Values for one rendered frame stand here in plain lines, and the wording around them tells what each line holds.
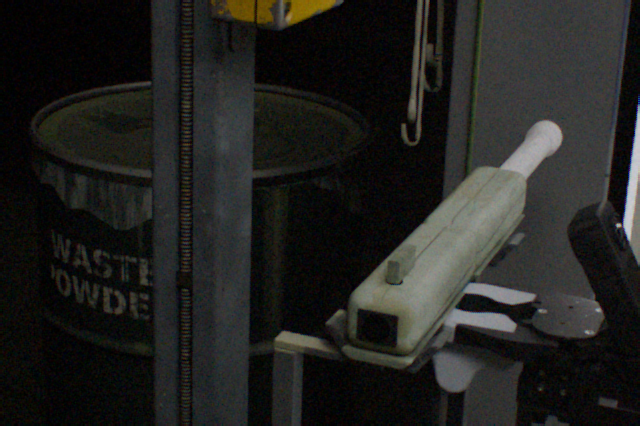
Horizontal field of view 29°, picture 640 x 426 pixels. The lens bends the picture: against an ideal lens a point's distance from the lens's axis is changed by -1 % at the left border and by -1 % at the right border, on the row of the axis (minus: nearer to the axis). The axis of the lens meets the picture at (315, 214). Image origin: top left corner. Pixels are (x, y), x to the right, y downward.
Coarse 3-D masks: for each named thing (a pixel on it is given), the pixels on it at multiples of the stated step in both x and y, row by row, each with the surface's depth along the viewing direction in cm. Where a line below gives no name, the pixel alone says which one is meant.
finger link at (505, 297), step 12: (468, 288) 92; (480, 288) 92; (492, 288) 92; (504, 288) 92; (468, 300) 91; (480, 300) 91; (492, 300) 90; (504, 300) 90; (516, 300) 90; (528, 300) 90; (480, 312) 91; (492, 312) 91; (504, 312) 90; (516, 312) 90; (528, 312) 90; (516, 324) 91
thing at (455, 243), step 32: (544, 128) 119; (512, 160) 109; (480, 192) 98; (512, 192) 100; (448, 224) 92; (480, 224) 92; (512, 224) 103; (416, 256) 85; (448, 256) 86; (480, 256) 93; (384, 288) 80; (416, 288) 80; (448, 288) 85; (352, 320) 80; (416, 320) 79; (352, 352) 80; (384, 352) 80; (416, 352) 80; (416, 384) 91; (416, 416) 92
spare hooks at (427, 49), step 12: (420, 0) 137; (444, 0) 141; (420, 12) 137; (420, 24) 138; (432, 48) 140; (432, 60) 141; (420, 72) 141; (420, 84) 141; (420, 96) 141; (408, 108) 137; (420, 108) 141; (408, 120) 139; (420, 120) 142; (408, 144) 141
